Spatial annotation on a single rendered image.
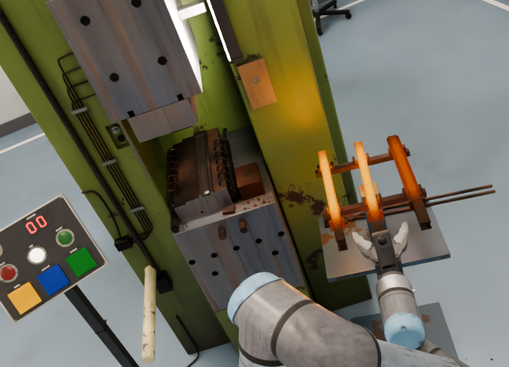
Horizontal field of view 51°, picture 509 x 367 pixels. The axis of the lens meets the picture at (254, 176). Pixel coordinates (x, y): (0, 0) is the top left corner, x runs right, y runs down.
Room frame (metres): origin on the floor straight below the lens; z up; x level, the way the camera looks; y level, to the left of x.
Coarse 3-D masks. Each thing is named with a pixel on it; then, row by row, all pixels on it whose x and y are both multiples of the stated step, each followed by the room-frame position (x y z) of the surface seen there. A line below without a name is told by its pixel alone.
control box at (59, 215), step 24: (24, 216) 1.47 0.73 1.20; (48, 216) 1.48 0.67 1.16; (72, 216) 1.48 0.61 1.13; (0, 240) 1.43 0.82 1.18; (24, 240) 1.43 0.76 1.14; (48, 240) 1.43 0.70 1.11; (72, 240) 1.43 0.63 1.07; (0, 264) 1.38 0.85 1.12; (24, 264) 1.39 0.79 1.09; (48, 264) 1.39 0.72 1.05; (0, 288) 1.34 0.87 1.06
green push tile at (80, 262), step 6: (78, 252) 1.41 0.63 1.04; (84, 252) 1.41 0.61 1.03; (66, 258) 1.39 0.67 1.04; (72, 258) 1.39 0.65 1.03; (78, 258) 1.39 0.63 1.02; (84, 258) 1.39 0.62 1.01; (90, 258) 1.40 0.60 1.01; (72, 264) 1.38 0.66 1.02; (78, 264) 1.38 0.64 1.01; (84, 264) 1.38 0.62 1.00; (90, 264) 1.38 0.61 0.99; (96, 264) 1.38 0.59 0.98; (72, 270) 1.37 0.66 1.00; (78, 270) 1.37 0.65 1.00; (84, 270) 1.37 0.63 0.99; (78, 276) 1.36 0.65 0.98
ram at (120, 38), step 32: (64, 0) 1.52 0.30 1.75; (96, 0) 1.52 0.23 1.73; (128, 0) 1.51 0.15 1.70; (160, 0) 1.50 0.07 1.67; (64, 32) 1.53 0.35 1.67; (96, 32) 1.52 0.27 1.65; (128, 32) 1.51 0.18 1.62; (160, 32) 1.51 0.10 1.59; (192, 32) 1.91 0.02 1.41; (96, 64) 1.52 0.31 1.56; (128, 64) 1.52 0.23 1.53; (160, 64) 1.51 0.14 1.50; (192, 64) 1.53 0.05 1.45; (128, 96) 1.52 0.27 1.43; (160, 96) 1.51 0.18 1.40
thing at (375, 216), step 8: (360, 144) 1.47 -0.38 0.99; (360, 152) 1.42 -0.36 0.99; (360, 160) 1.38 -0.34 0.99; (360, 168) 1.35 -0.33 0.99; (368, 168) 1.33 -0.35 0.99; (368, 176) 1.29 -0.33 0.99; (368, 184) 1.26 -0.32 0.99; (368, 192) 1.22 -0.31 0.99; (368, 200) 1.19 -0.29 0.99; (376, 208) 1.15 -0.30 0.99; (368, 216) 1.13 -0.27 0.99; (376, 216) 1.11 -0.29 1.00; (376, 224) 1.08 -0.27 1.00
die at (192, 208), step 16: (176, 144) 1.94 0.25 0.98; (192, 144) 1.87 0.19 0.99; (208, 144) 1.83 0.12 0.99; (192, 160) 1.76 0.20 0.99; (208, 160) 1.70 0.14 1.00; (192, 176) 1.65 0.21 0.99; (208, 176) 1.60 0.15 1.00; (224, 176) 1.58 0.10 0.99; (192, 192) 1.56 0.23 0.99; (224, 192) 1.51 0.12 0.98; (176, 208) 1.52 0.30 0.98; (192, 208) 1.52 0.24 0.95; (208, 208) 1.51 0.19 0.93
